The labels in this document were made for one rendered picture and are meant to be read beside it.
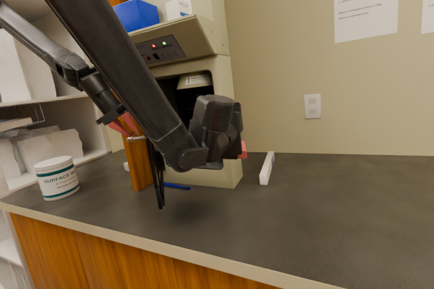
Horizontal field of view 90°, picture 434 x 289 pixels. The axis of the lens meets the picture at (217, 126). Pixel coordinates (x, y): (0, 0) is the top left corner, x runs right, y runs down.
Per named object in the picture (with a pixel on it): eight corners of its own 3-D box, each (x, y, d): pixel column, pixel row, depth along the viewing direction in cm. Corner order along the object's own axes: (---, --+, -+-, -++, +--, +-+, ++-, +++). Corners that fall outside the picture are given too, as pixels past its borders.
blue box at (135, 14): (140, 39, 79) (135, 13, 78) (162, 33, 75) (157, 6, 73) (117, 35, 71) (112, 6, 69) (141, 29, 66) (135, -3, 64)
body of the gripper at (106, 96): (104, 123, 66) (88, 102, 64) (134, 104, 67) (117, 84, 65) (99, 126, 60) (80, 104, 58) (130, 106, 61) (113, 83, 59)
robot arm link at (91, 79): (73, 83, 60) (79, 75, 56) (95, 73, 64) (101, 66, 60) (91, 104, 62) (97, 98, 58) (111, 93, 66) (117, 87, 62)
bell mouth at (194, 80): (191, 87, 98) (189, 75, 96) (227, 82, 90) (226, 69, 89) (167, 90, 82) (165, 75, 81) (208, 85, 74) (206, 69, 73)
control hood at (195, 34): (141, 68, 83) (136, 41, 81) (218, 54, 69) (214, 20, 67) (117, 68, 73) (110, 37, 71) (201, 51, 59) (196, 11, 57)
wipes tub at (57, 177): (68, 184, 102) (60, 155, 100) (86, 187, 97) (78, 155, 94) (37, 199, 91) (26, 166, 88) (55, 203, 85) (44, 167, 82)
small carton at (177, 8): (179, 27, 69) (176, 6, 68) (191, 23, 67) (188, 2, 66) (168, 24, 65) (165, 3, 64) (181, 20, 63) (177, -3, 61)
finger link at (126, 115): (125, 141, 68) (106, 117, 66) (144, 128, 69) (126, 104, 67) (122, 147, 62) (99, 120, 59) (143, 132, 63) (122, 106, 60)
